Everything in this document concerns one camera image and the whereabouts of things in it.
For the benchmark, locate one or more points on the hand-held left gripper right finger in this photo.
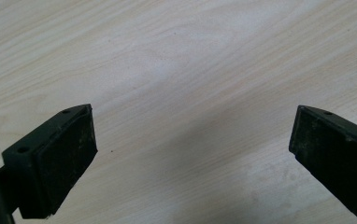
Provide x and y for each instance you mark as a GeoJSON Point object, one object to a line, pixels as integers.
{"type": "Point", "coordinates": [335, 155]}

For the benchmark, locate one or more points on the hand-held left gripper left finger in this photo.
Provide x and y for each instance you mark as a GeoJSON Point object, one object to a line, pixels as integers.
{"type": "Point", "coordinates": [58, 158]}

